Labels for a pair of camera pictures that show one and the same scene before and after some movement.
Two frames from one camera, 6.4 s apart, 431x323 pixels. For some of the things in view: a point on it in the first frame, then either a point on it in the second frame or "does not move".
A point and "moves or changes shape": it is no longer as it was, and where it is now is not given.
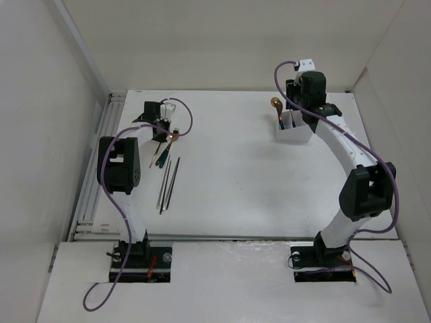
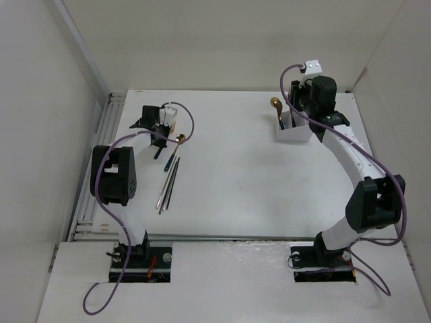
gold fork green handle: [175, 131] → [159, 151]
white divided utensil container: [300, 133] does not move
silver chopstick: [161, 190] → [166, 199]
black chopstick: [172, 184] does not move
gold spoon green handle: [275, 102] does not move
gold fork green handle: [293, 123] does not move
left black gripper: [166, 124] does not move
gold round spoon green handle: [172, 138] moves or changes shape
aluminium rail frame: [84, 227] does not move
